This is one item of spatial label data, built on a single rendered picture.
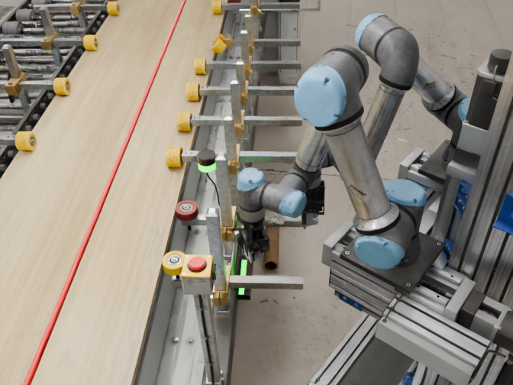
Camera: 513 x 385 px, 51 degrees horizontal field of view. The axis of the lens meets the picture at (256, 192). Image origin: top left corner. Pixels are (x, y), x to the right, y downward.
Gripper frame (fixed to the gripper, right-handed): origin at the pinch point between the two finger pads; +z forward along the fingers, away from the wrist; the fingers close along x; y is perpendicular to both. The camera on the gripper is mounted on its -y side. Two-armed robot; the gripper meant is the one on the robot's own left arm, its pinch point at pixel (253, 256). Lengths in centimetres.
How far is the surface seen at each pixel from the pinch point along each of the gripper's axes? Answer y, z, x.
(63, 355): 17, 1, -59
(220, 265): 3.2, -3.3, -11.2
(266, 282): 3.6, 9.7, 3.1
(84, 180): -59, 1, -50
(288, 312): -40, 92, 27
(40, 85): -133, -4, -65
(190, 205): -31.9, 1.0, -13.9
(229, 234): -17.6, 5.8, -3.5
